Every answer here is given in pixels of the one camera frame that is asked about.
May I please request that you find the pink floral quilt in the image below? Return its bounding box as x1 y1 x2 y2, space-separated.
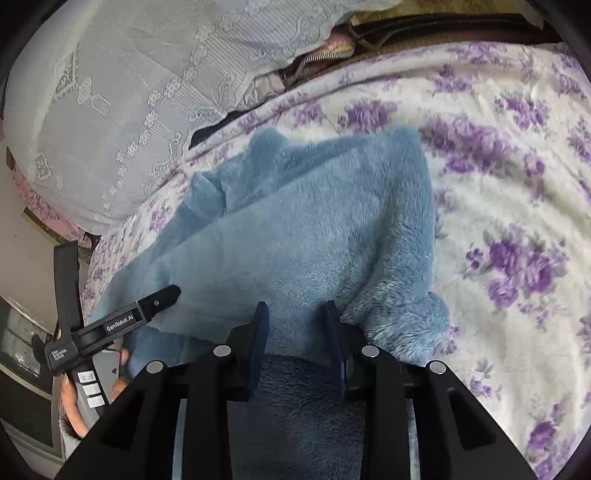
13 168 100 250

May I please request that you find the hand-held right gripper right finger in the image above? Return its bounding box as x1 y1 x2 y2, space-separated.
323 300 539 480

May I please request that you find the brown folded mat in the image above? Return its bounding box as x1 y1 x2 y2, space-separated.
348 0 557 52

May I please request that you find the person's left hand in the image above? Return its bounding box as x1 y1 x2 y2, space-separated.
59 349 134 439

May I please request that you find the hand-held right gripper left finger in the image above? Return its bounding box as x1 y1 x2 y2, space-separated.
55 301 271 480

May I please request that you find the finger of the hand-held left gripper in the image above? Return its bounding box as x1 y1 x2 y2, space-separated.
135 285 182 320

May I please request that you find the brown zippered garment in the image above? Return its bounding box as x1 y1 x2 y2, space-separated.
281 47 354 89

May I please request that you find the white lace cover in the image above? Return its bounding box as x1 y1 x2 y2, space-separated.
2 0 546 238

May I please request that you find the wooden bed frame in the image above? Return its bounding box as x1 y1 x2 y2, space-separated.
23 208 93 259

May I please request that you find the pale grey cloth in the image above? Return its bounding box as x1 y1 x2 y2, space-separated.
244 73 288 108

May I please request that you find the dark cloth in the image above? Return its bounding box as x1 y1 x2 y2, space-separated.
188 111 242 151

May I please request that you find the pink cloth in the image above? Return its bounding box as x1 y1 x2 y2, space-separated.
322 27 357 58

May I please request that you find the purple floral blanket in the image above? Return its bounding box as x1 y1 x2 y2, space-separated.
81 41 591 480

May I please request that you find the blue fleece garment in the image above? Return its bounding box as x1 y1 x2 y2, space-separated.
90 126 451 480

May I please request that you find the dark framed glass panel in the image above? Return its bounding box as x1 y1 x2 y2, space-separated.
0 295 63 462

